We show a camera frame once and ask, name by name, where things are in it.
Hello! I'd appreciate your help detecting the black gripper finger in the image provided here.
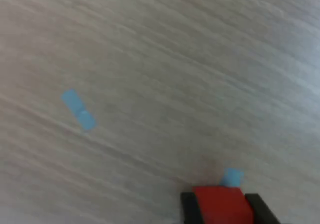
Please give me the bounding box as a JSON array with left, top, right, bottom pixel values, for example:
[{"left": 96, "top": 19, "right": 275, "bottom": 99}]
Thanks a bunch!
[
  {"left": 180, "top": 191, "right": 206, "bottom": 224},
  {"left": 244, "top": 193, "right": 283, "bottom": 224}
]

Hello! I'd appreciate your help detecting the red cube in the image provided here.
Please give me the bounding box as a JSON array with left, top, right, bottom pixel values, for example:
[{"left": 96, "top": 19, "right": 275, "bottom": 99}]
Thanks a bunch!
[{"left": 191, "top": 186, "right": 255, "bottom": 224}]

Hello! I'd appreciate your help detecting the small blue tape marker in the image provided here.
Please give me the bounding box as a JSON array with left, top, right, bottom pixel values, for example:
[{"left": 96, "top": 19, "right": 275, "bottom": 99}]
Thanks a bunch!
[
  {"left": 219, "top": 168, "right": 245, "bottom": 188},
  {"left": 60, "top": 88, "right": 97, "bottom": 132}
]

